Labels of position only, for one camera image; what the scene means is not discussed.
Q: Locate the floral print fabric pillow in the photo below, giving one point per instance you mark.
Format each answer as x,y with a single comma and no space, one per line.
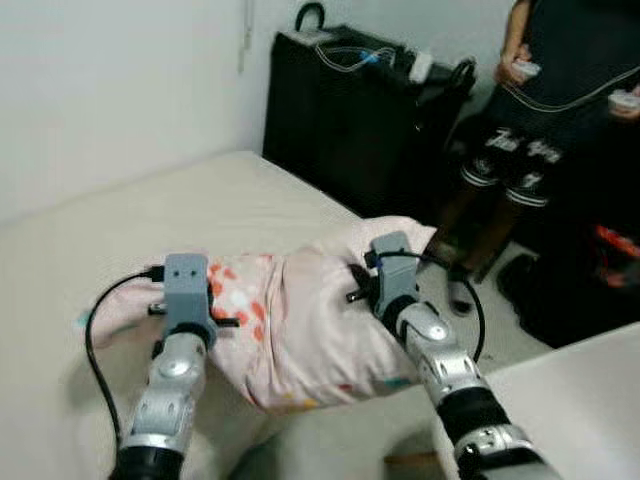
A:
300,330

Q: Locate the white handheld controller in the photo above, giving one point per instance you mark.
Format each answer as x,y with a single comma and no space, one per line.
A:
527,70
622,97

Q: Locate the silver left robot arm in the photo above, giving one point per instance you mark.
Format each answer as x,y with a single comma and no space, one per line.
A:
170,390

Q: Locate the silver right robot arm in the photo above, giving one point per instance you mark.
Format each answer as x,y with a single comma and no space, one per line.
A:
440,360

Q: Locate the person's right hand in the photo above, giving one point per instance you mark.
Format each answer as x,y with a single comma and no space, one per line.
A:
508,70

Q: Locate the person's left hand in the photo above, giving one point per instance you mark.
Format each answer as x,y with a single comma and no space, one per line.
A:
630,108

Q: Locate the grey slipper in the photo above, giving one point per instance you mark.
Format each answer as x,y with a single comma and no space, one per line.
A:
460,297

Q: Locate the cream bed mattress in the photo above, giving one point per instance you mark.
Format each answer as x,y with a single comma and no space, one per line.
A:
200,200

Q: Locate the black bag with red patch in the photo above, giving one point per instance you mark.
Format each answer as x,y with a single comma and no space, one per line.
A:
580,280

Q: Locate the white power adapter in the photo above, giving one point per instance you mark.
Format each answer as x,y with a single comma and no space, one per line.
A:
420,67

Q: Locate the person in black shorts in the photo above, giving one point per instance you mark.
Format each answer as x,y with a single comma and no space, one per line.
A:
570,50

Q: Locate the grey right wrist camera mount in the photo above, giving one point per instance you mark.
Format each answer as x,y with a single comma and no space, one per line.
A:
395,270

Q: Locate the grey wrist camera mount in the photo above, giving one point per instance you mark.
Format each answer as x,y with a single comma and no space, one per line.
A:
185,285
395,270

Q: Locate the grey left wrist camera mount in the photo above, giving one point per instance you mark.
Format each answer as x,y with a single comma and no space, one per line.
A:
185,285

